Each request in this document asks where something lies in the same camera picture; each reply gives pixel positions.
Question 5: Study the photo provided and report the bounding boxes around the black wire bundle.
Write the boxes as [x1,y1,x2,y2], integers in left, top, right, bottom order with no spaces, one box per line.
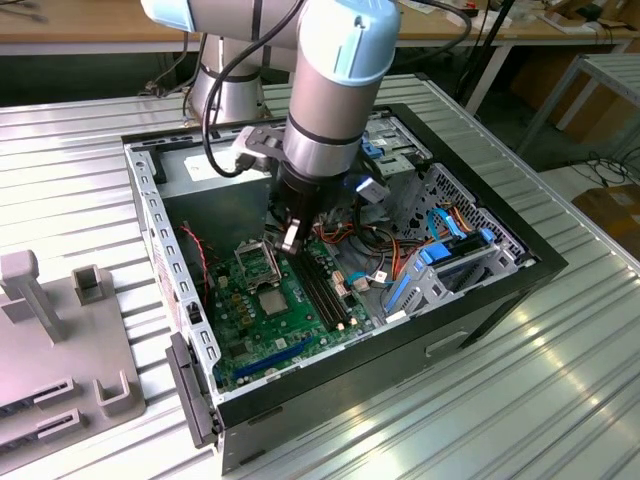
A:
[349,199,401,251]

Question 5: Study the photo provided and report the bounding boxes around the wooden desk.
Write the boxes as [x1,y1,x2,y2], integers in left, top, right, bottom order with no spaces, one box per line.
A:
[0,0,640,56]

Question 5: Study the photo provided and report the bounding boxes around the black RAM slot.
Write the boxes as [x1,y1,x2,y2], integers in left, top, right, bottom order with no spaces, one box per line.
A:
[302,247,354,326]
[292,252,337,332]

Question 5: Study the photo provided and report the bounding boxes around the grey metal disk bay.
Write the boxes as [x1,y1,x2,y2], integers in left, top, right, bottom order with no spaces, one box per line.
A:
[384,239,526,321]

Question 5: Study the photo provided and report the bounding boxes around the grey parts rack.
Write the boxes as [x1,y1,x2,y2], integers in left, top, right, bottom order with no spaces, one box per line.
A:
[0,249,148,451]

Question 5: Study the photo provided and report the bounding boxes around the hard disk in blue carrier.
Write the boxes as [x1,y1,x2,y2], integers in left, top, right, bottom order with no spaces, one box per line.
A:
[419,227,499,266]

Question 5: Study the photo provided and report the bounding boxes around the metal slat side table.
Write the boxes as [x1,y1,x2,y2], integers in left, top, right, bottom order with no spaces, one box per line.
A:
[517,52,640,161]

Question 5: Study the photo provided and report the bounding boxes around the black PC case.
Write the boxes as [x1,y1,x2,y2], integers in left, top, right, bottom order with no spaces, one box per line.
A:
[121,102,570,476]

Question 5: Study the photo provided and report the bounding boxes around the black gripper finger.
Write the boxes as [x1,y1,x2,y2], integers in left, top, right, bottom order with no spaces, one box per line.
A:
[275,218,307,257]

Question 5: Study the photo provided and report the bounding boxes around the brown cardboard box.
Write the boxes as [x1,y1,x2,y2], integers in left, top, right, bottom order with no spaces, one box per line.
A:
[509,49,640,146]
[572,183,640,246]

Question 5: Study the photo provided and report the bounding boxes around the white connector blue wire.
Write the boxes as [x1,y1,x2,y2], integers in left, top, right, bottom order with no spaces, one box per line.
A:
[347,268,389,292]

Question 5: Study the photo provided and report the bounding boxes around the hanging cable bundle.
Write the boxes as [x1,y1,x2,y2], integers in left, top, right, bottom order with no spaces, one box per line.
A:
[137,29,204,126]

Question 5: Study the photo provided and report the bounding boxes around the orange red wire bundle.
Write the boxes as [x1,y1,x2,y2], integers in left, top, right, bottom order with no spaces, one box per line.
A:
[369,232,426,281]

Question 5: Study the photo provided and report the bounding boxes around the green motherboard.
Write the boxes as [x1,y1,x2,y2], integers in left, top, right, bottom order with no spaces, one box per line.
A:
[207,234,381,394]

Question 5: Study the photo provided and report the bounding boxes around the silver CPU chip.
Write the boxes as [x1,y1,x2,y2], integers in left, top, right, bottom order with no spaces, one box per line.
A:
[257,288,293,317]

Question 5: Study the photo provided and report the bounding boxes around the red black twisted wire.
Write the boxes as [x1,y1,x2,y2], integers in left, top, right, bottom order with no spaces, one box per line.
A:
[179,224,211,301]

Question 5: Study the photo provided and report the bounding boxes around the blue plastic rail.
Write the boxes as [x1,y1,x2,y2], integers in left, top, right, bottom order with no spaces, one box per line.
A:
[383,272,414,316]

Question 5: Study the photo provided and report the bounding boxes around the blue drive latch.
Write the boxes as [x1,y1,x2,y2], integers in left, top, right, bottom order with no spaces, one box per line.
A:
[360,139,386,164]

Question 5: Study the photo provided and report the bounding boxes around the orange yellow wire bundle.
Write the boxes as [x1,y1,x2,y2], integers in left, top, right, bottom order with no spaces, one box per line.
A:
[312,219,359,246]

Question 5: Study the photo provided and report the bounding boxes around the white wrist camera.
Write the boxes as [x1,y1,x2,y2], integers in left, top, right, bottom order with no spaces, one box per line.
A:
[230,127,271,174]
[353,175,390,205]

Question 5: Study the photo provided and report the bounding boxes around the grey power supply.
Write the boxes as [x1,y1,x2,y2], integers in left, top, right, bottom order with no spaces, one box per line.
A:
[155,139,275,261]

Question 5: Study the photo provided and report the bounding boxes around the white box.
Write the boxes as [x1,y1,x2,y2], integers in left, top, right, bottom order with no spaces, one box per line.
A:
[446,7,514,30]

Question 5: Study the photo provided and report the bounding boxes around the black camera cable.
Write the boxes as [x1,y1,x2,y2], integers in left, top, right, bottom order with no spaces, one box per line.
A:
[199,0,309,179]

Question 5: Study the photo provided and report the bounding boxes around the blue expansion slot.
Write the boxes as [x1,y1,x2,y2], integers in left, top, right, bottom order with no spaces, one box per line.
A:
[233,335,318,381]

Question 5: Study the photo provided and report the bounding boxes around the black floor cables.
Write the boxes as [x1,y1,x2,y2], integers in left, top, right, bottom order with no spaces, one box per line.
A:
[569,157,631,189]

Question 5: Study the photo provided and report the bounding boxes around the metal socket cover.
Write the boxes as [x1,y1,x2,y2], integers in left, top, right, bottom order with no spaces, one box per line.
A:
[233,239,282,294]

